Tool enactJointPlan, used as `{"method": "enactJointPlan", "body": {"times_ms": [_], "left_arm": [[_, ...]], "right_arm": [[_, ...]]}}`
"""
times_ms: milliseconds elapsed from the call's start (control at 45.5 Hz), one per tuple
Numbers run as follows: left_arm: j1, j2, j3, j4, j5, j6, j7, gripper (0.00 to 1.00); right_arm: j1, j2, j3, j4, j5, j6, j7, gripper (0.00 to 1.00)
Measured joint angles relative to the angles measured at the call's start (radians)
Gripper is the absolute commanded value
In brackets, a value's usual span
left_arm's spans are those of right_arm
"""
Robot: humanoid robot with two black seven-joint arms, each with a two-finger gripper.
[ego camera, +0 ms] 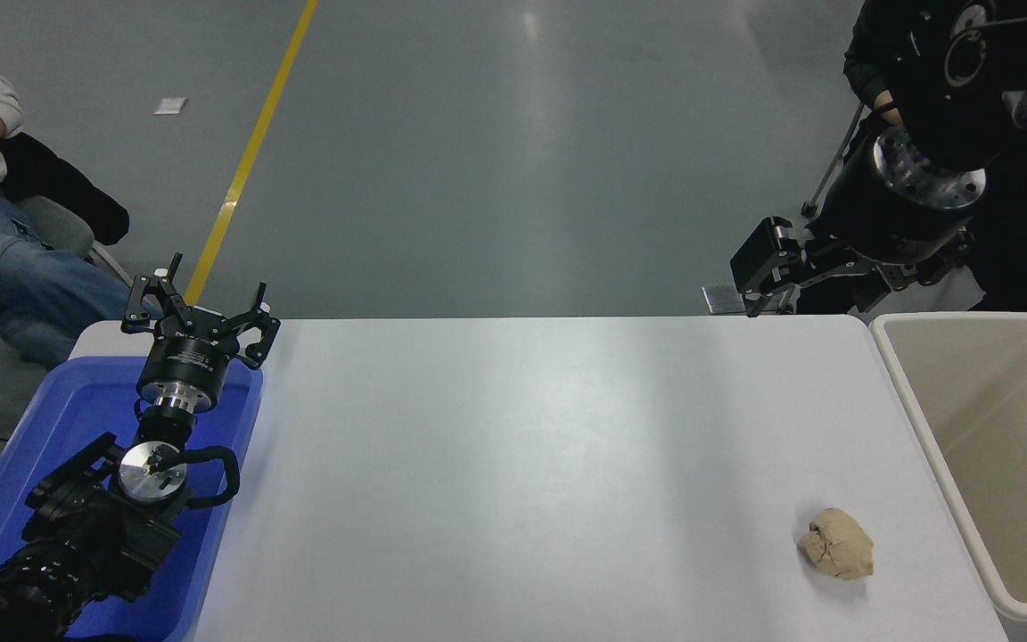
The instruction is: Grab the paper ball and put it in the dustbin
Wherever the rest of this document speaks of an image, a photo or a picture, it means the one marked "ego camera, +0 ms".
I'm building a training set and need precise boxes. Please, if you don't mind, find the metal frame chair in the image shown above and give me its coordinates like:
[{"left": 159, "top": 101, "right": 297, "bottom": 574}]
[{"left": 801, "top": 103, "right": 867, "bottom": 219}]

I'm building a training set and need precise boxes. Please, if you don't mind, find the blue plastic tray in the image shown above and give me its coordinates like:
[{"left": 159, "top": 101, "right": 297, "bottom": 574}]
[{"left": 0, "top": 355, "right": 265, "bottom": 642}]

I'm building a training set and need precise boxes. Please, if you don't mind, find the large pale plastic bin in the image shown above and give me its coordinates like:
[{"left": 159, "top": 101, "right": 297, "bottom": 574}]
[{"left": 870, "top": 312, "right": 1027, "bottom": 622}]

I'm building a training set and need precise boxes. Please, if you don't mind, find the black jacket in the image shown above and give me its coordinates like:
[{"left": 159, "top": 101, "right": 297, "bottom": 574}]
[{"left": 0, "top": 132, "right": 131, "bottom": 246}]

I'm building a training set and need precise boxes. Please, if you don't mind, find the tan paper ball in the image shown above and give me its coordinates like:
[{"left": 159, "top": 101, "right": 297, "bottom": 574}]
[{"left": 797, "top": 508, "right": 875, "bottom": 581}]

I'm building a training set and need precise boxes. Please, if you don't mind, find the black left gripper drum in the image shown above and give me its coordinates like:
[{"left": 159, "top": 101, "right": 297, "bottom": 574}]
[{"left": 137, "top": 308, "right": 243, "bottom": 395}]

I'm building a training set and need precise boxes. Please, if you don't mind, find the person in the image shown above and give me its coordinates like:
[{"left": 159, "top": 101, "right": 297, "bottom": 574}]
[
  {"left": 0, "top": 34, "right": 153, "bottom": 371},
  {"left": 797, "top": 0, "right": 1027, "bottom": 324}
]

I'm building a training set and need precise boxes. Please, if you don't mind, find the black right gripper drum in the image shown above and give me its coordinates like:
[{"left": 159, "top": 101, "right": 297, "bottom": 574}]
[{"left": 821, "top": 152, "right": 985, "bottom": 264}]

